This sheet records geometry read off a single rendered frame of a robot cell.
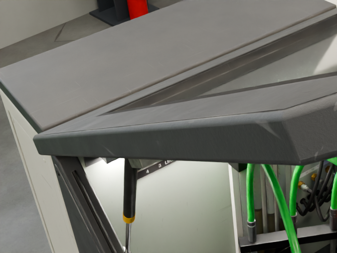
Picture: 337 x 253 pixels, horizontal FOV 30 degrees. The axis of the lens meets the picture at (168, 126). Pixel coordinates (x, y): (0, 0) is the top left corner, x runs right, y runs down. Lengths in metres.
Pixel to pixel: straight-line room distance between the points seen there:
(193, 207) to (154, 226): 0.10
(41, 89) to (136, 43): 0.23
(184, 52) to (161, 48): 0.06
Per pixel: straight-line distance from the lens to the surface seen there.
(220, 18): 1.40
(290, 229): 1.01
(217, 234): 1.45
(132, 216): 0.95
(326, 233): 1.42
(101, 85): 1.22
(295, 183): 1.30
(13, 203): 3.44
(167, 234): 1.36
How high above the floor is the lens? 2.10
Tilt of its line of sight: 34 degrees down
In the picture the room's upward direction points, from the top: 9 degrees counter-clockwise
